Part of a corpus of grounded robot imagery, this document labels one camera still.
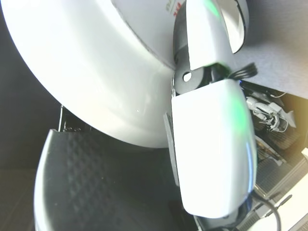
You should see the spare white robot hand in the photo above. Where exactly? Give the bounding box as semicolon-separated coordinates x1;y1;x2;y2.
246;96;289;133

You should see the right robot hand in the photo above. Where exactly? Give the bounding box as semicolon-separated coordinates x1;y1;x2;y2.
33;0;258;231

